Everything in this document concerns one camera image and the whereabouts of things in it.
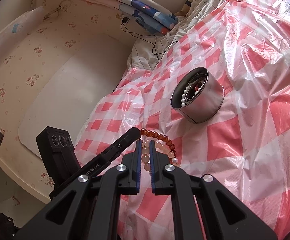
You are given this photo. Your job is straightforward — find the wall power socket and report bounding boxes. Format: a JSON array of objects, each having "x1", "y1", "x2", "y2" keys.
[{"x1": 115, "y1": 13, "x2": 125, "y2": 21}]

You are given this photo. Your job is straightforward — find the round metal tin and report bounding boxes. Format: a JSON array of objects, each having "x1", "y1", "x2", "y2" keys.
[{"x1": 170, "y1": 67, "x2": 225, "y2": 124}]

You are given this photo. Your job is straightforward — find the blue cartoon curtain left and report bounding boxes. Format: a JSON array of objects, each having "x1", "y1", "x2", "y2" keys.
[{"x1": 119, "y1": 0, "x2": 178, "y2": 35}]

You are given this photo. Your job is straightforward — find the amber bead bracelet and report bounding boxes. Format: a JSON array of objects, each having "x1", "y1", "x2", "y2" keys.
[{"x1": 139, "y1": 127, "x2": 177, "y2": 159}]

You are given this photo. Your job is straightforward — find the white pearl bracelet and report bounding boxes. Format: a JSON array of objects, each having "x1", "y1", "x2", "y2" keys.
[{"x1": 180, "y1": 76, "x2": 207, "y2": 107}]

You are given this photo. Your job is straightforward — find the white headboard panel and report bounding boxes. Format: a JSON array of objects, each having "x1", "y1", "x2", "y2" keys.
[{"x1": 18, "y1": 34, "x2": 131, "y2": 156}]

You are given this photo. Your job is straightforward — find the red white checkered plastic sheet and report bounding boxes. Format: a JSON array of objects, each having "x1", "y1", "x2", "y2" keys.
[{"x1": 76, "y1": 0, "x2": 290, "y2": 239}]

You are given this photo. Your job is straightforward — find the black charger cable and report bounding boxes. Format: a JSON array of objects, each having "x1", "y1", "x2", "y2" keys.
[{"x1": 120, "y1": 17, "x2": 179, "y2": 63}]

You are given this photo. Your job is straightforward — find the white bed quilt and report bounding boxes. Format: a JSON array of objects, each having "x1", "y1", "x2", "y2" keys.
[{"x1": 127, "y1": 0, "x2": 225, "y2": 70}]

